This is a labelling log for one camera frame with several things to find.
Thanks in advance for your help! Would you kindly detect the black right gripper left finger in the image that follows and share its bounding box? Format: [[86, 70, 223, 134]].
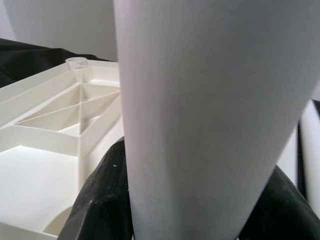
[[58, 136, 133, 240]]

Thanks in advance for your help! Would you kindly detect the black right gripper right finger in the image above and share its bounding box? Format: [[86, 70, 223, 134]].
[[237, 166, 320, 240]]

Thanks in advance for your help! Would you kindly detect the white plastic children table top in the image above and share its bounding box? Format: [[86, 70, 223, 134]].
[[0, 56, 129, 240]]

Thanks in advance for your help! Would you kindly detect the black table cloth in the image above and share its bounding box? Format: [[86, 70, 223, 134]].
[[0, 37, 320, 201]]

